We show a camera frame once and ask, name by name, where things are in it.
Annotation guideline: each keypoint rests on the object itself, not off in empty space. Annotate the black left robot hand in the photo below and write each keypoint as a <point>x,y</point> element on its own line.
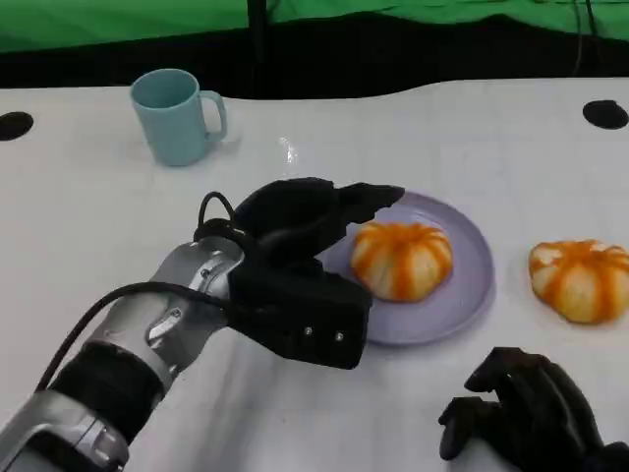
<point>295,211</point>

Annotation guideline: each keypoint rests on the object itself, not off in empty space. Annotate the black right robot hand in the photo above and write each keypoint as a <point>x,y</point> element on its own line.
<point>540,408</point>

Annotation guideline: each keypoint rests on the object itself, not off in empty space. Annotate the orange white toy bread roll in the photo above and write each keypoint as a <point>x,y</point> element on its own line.
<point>400,260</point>
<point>580,282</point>

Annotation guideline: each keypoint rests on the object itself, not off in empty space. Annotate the lilac plate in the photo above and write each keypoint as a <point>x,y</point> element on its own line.
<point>442,319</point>

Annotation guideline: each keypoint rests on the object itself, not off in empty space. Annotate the pale green mug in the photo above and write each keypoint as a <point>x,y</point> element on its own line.
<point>169,120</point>

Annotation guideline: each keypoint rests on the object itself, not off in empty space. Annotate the black upright pole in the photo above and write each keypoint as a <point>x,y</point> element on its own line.
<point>256,41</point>

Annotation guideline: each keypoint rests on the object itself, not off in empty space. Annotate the green cloth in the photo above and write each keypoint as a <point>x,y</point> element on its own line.
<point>147,19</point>

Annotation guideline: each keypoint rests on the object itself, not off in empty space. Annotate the black round table grommet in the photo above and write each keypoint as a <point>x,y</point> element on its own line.
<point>604,114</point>
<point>15,125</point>

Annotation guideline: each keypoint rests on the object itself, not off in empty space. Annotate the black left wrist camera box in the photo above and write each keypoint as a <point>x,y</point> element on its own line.
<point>304,310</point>

